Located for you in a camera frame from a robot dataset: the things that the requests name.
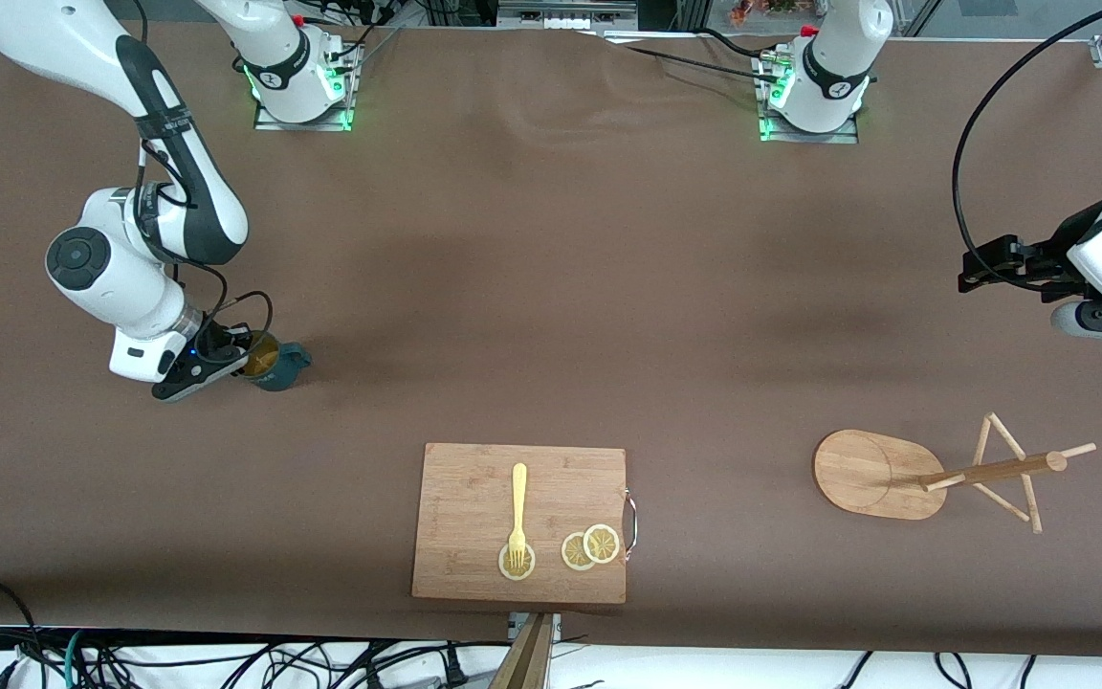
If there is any teal ribbed mug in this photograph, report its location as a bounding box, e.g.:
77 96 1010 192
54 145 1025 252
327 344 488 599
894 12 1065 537
243 330 313 393

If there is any wooden cup rack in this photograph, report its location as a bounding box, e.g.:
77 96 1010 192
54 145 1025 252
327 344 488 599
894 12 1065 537
813 412 1098 535

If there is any wooden cutting board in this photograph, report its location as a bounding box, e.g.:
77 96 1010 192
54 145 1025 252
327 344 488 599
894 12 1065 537
410 442 639 606

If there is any brown table cover sheet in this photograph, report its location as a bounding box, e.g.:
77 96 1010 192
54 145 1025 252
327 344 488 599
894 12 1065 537
0 17 1102 661

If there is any yellow plastic fork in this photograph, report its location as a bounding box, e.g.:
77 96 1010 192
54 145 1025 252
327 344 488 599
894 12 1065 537
507 463 529 571

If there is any orange red clutter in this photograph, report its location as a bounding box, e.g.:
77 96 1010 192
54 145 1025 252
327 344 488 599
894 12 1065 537
731 0 801 25

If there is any lemon slice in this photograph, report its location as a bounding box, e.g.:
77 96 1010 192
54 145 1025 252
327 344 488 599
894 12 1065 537
582 523 621 565
561 532 600 572
497 542 537 582

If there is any grey power strip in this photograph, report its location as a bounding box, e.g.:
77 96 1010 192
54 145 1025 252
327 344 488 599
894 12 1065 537
496 0 640 32

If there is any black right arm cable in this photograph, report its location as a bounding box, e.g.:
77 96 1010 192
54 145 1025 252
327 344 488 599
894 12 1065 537
135 0 275 336

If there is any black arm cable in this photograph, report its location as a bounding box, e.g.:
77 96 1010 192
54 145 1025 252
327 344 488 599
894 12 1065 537
951 0 1102 283
135 0 275 336

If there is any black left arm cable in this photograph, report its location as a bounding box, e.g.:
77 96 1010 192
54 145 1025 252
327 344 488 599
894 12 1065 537
951 0 1102 283

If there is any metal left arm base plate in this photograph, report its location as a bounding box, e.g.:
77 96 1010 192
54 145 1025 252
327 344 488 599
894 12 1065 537
758 48 860 145

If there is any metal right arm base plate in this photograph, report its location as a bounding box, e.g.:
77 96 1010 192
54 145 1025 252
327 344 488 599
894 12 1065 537
253 40 357 133

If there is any black table cable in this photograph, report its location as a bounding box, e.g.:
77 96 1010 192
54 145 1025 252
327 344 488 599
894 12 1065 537
620 43 777 82
699 27 791 60
326 24 404 73

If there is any metal post bracket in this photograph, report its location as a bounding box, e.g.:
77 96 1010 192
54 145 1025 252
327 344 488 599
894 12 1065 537
509 612 563 642

